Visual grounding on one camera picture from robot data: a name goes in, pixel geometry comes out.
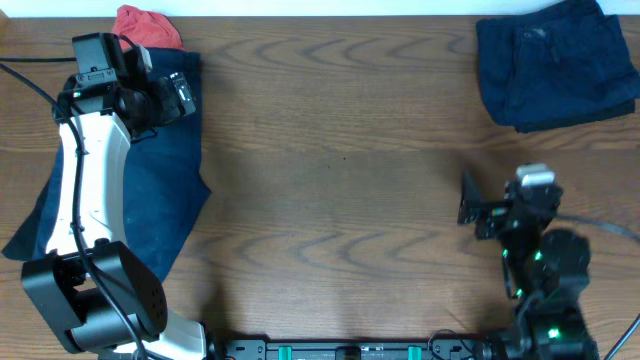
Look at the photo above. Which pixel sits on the red orange garment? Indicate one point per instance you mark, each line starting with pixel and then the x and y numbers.
pixel 149 29

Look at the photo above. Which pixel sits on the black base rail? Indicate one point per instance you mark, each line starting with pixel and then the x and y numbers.
pixel 443 345

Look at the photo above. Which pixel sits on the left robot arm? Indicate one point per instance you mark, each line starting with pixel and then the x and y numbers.
pixel 93 292

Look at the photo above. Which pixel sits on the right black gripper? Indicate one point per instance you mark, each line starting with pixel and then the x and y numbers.
pixel 493 215

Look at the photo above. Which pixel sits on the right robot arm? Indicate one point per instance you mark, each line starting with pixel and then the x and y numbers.
pixel 545 271

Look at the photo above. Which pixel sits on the black folded shorts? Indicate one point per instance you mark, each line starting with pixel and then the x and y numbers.
pixel 622 109

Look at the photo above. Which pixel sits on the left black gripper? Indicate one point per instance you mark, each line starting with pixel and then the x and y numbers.
pixel 171 110

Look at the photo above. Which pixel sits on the navy blue shorts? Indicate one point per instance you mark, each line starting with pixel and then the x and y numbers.
pixel 565 60
pixel 163 190

